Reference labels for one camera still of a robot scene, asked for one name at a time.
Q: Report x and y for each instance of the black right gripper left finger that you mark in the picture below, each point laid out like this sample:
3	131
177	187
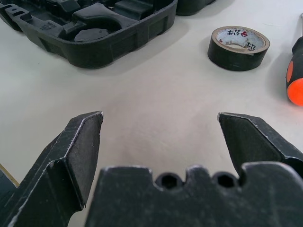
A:
54	170

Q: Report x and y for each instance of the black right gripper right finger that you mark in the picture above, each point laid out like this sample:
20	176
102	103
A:
258	139

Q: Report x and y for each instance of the black electrical tape roll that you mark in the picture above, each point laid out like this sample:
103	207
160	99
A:
234	56

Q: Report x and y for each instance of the black plastic tool case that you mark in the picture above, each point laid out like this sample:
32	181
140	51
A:
99	49

